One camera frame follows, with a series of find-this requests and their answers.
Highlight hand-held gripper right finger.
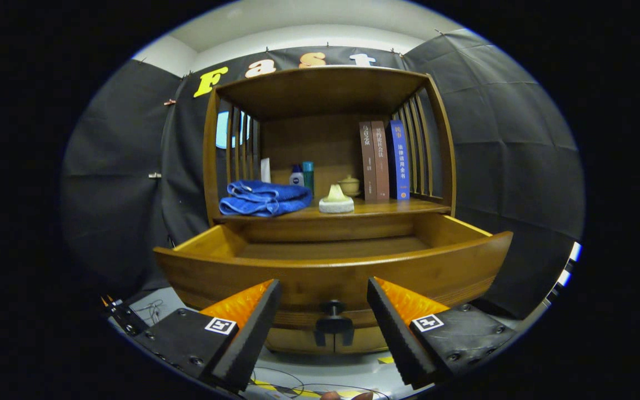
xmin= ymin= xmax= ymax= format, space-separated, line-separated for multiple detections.
xmin=367 ymin=277 xmax=517 ymax=391

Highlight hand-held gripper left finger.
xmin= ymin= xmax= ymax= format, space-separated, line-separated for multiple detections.
xmin=126 ymin=279 xmax=282 ymax=394

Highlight wooden drawer with black knob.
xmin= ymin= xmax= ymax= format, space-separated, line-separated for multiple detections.
xmin=153 ymin=213 xmax=514 ymax=334

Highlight cream figure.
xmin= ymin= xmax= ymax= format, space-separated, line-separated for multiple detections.
xmin=319 ymin=184 xmax=355 ymax=214

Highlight wooden cabinet door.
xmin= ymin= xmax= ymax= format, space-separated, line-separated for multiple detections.
xmin=334 ymin=326 xmax=388 ymax=354
xmin=264 ymin=327 xmax=335 ymax=355

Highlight wooden countertop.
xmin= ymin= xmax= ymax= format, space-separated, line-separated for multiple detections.
xmin=214 ymin=197 xmax=452 ymax=223

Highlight wooden cabinet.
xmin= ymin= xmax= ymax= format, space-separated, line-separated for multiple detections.
xmin=202 ymin=66 xmax=458 ymax=355

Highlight yellow black floor tape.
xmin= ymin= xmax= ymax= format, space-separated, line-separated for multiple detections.
xmin=253 ymin=356 xmax=396 ymax=398

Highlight folded blue towel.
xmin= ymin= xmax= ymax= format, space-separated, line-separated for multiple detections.
xmin=219 ymin=179 xmax=314 ymax=217

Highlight blue book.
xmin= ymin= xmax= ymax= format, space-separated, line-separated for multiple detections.
xmin=386 ymin=120 xmax=411 ymax=201

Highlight reddish brown book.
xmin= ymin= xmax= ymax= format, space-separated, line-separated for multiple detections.
xmin=371 ymin=121 xmax=390 ymax=201

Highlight dark brown book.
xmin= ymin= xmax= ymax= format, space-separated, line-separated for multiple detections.
xmin=359 ymin=121 xmax=378 ymax=202

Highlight black backdrop cloth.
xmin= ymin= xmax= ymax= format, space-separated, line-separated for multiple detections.
xmin=60 ymin=28 xmax=586 ymax=320

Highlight black floor cable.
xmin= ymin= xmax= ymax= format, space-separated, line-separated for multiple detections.
xmin=249 ymin=366 xmax=392 ymax=400

